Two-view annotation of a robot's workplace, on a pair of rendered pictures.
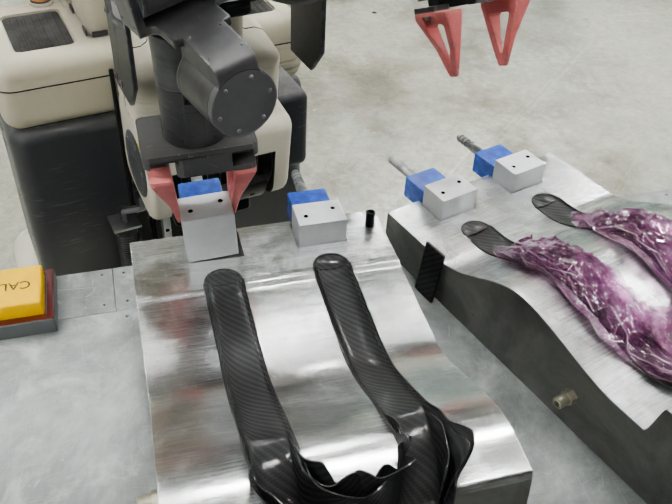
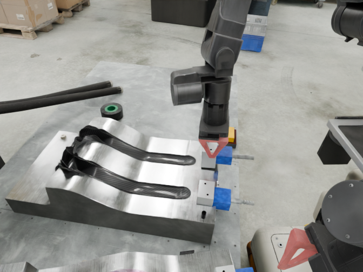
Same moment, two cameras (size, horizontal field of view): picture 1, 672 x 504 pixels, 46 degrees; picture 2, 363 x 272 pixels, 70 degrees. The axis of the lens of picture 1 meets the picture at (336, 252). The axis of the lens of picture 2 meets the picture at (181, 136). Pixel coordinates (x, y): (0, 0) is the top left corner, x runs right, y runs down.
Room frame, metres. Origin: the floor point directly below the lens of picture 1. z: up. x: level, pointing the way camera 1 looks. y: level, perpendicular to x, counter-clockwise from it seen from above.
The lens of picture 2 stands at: (0.75, -0.34, 1.39)
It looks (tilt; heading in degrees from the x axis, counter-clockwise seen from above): 41 degrees down; 115
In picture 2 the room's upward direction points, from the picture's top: 2 degrees clockwise
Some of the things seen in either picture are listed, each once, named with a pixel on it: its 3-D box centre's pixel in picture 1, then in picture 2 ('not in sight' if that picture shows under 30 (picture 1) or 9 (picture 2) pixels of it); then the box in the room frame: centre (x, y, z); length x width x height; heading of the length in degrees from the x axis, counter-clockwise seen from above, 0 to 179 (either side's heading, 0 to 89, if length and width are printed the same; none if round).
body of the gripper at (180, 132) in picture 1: (193, 112); (215, 111); (0.61, 0.13, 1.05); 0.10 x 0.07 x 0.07; 108
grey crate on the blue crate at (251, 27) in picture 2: not in sight; (243, 24); (-0.07, 3.32, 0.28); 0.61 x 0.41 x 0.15; 9
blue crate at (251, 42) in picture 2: not in sight; (241, 36); (-0.07, 3.32, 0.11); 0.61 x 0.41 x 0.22; 9
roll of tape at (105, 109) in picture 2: not in sight; (112, 111); (0.18, 0.26, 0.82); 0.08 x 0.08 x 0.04
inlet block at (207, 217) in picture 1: (201, 196); (227, 155); (0.66, 0.14, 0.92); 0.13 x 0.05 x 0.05; 18
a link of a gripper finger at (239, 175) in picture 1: (214, 174); (213, 140); (0.62, 0.12, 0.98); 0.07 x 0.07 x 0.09; 18
